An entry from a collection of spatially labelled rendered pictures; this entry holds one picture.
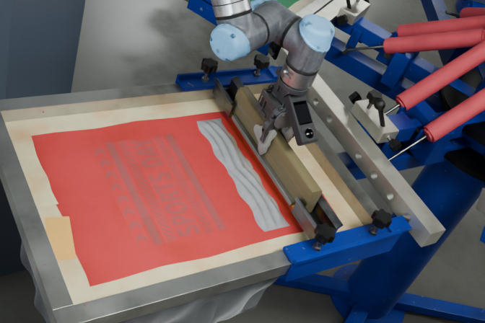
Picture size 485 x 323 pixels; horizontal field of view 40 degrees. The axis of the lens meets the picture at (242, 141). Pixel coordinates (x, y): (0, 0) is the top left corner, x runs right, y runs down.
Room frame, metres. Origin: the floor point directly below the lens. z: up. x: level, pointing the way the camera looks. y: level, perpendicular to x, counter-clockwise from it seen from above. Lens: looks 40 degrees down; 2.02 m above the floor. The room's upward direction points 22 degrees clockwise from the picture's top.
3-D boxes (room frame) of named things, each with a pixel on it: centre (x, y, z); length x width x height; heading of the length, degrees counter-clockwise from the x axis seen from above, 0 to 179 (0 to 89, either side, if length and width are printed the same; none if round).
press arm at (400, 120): (1.46, -0.34, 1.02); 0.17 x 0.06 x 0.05; 133
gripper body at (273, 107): (1.24, -0.05, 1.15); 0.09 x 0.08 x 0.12; 43
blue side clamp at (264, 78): (1.45, 0.09, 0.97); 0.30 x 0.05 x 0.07; 133
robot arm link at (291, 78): (1.23, -0.06, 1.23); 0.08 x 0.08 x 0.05
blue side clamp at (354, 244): (1.04, -0.29, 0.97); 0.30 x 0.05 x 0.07; 133
